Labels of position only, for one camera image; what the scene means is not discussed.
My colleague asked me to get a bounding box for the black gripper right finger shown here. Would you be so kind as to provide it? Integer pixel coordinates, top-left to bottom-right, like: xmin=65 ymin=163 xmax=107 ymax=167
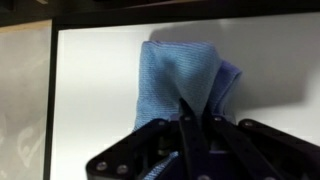
xmin=202 ymin=107 xmax=320 ymax=180

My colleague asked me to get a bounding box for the blue microfiber cloth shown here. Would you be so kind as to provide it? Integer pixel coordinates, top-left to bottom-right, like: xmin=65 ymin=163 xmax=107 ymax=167
xmin=134 ymin=41 xmax=241 ymax=129

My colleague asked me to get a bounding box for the black framed whiteboard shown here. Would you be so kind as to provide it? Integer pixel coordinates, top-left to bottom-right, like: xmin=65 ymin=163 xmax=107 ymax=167
xmin=44 ymin=8 xmax=320 ymax=180

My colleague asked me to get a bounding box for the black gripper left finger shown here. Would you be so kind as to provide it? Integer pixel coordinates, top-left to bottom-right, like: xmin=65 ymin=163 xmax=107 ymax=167
xmin=86 ymin=100 xmax=210 ymax=180

